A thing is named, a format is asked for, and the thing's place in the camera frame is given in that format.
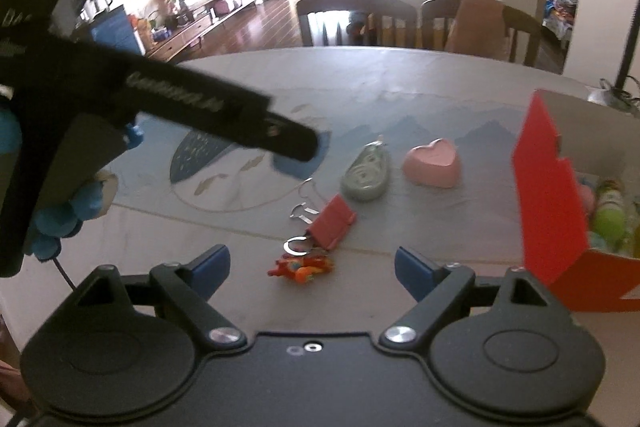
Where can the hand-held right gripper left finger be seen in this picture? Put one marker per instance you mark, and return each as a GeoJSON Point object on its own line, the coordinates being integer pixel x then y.
{"type": "Point", "coordinates": [212, 267]}

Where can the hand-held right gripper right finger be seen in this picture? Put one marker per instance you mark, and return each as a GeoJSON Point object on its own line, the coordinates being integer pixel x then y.
{"type": "Point", "coordinates": [412, 272]}

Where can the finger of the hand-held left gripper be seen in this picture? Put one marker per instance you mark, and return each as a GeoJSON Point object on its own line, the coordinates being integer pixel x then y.
{"type": "Point", "coordinates": [295, 144]}

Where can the red cardboard box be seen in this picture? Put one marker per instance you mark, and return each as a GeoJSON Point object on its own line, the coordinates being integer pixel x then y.
{"type": "Point", "coordinates": [547, 217]}

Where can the person's left hand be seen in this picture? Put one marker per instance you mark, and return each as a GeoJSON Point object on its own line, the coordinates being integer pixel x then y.
{"type": "Point", "coordinates": [75, 214]}

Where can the grey-green correction tape dispenser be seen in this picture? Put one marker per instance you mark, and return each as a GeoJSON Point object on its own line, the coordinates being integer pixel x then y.
{"type": "Point", "coordinates": [365, 177]}

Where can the blue box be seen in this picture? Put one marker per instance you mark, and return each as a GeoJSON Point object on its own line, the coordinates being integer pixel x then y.
{"type": "Point", "coordinates": [117, 29]}

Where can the red binder clip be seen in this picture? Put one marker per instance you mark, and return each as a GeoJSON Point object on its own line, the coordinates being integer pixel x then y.
{"type": "Point", "coordinates": [332, 222]}

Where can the pink heart-shaped dish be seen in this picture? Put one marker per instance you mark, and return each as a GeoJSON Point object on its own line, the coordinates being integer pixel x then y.
{"type": "Point", "coordinates": [432, 164]}

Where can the printed table mat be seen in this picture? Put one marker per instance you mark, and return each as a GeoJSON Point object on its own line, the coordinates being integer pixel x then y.
{"type": "Point", "coordinates": [400, 82]}

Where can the dark wooden chair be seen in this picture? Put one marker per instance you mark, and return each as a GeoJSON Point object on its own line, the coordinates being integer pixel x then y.
{"type": "Point", "coordinates": [522, 37]}
{"type": "Point", "coordinates": [320, 19]}

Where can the wooden tv cabinet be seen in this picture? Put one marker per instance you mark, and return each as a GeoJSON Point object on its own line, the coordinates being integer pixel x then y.
{"type": "Point", "coordinates": [195, 29]}

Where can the pink round object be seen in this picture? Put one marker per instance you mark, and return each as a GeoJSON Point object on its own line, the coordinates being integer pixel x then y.
{"type": "Point", "coordinates": [586, 199]}

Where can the bottle with green cap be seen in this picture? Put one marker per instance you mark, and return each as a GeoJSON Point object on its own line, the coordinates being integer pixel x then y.
{"type": "Point", "coordinates": [610, 217]}

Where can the pink cloth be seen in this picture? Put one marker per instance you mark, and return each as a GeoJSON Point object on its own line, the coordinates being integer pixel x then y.
{"type": "Point", "coordinates": [475, 27]}

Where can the colourful printed blanket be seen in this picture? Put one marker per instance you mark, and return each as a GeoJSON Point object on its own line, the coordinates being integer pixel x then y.
{"type": "Point", "coordinates": [557, 12]}

